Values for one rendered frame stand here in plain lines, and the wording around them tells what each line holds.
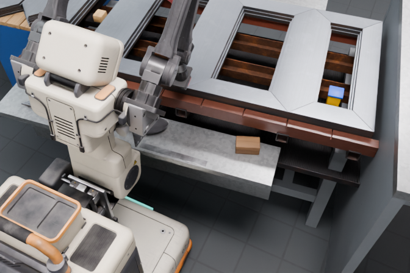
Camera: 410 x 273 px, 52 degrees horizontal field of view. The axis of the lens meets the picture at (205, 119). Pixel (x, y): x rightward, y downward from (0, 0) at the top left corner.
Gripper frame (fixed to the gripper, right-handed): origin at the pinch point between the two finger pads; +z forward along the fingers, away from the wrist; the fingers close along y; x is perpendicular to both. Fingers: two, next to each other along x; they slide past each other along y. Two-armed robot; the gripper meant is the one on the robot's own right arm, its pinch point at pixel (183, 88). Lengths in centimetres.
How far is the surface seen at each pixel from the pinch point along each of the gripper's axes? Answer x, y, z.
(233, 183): 27, 18, 48
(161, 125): -7.3, 12.9, 13.4
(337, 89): 62, -16, 2
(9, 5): -106, -30, 6
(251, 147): 33.1, 14.4, 11.1
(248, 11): 13, -63, 16
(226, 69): 10.3, -27.8, 20.7
